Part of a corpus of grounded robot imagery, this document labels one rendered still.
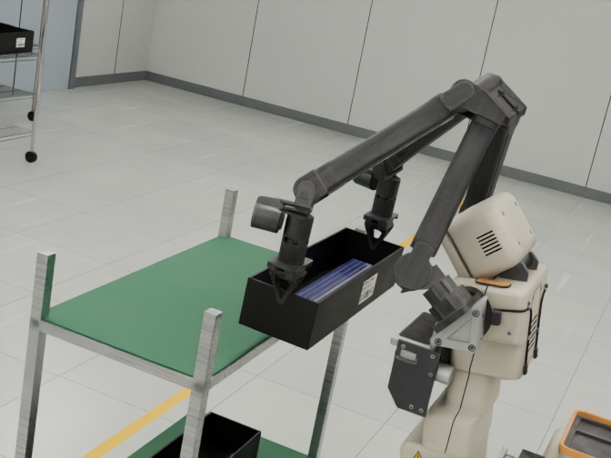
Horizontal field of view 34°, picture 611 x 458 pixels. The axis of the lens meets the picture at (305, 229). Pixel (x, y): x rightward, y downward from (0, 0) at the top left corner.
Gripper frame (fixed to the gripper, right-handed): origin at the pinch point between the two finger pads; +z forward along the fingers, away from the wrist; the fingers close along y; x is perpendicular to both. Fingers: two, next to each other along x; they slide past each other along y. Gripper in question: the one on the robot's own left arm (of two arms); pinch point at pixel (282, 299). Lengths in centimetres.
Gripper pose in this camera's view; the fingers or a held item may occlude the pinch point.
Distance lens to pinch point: 212.6
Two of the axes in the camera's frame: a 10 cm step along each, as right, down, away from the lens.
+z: -2.1, 9.3, 2.9
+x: 8.9, 3.1, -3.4
